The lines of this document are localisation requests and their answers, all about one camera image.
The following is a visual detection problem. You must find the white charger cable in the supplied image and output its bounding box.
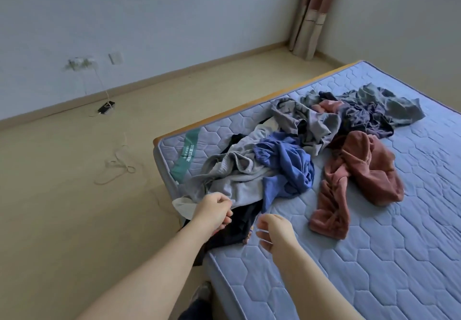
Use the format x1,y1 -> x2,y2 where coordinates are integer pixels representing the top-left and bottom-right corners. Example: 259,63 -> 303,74
75,67 -> 139,186

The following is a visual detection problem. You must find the person's left forearm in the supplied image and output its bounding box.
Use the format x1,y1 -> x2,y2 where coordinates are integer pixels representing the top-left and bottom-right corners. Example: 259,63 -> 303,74
75,222 -> 217,320

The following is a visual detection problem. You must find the blue quilted mattress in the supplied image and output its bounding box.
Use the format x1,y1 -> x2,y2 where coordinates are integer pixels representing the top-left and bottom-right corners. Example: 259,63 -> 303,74
152,60 -> 461,320

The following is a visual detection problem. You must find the grey printed t-shirt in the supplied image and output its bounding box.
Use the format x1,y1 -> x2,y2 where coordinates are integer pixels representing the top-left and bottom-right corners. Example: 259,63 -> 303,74
269,96 -> 344,158

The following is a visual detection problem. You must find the person's left hand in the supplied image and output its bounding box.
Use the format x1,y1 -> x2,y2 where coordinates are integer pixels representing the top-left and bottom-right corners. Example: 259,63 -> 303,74
188,191 -> 236,237

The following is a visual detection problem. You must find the person's dark trouser leg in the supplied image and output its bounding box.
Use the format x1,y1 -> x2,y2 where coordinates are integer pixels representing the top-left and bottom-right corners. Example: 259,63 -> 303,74
178,297 -> 214,320

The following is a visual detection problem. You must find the black garment with print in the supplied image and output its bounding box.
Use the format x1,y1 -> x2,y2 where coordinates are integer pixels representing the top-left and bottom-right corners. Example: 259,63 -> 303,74
190,133 -> 265,267

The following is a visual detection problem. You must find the grey hooded garment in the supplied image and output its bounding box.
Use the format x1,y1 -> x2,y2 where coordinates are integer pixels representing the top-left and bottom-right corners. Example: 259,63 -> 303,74
172,117 -> 283,209

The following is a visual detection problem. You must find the grey button-up shirt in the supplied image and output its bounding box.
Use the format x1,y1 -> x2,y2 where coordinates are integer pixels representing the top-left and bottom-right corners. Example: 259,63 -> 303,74
356,83 -> 426,127

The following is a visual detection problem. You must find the black charger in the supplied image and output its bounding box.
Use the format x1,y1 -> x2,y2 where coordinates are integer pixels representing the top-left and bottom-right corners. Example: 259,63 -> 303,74
97,99 -> 117,116

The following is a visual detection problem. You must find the pink red garment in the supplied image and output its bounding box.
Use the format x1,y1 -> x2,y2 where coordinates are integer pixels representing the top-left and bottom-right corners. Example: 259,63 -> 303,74
308,129 -> 406,242

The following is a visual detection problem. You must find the person's right hand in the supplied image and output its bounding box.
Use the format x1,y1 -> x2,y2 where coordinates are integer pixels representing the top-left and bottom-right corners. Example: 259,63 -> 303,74
255,213 -> 301,257

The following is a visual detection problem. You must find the person's right forearm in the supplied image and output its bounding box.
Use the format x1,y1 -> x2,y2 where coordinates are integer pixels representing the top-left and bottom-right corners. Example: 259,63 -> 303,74
270,240 -> 365,320

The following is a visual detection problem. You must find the person's grey shoe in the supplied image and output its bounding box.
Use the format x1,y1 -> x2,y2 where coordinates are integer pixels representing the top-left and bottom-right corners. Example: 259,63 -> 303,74
190,281 -> 215,304

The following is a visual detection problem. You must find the blue garment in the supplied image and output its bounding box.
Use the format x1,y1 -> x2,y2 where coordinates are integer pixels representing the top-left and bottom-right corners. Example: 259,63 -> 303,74
253,132 -> 316,213

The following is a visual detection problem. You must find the pink pajama shirt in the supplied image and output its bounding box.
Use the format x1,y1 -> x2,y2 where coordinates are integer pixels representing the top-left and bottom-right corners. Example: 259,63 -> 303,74
311,98 -> 346,114

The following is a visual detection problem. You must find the patterned curtain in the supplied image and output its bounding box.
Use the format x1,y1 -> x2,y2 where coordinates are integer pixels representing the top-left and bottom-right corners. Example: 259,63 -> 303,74
287,0 -> 346,62

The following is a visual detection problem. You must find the dark purple garment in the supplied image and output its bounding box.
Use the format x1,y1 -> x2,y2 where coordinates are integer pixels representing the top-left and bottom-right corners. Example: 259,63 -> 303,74
337,100 -> 394,141

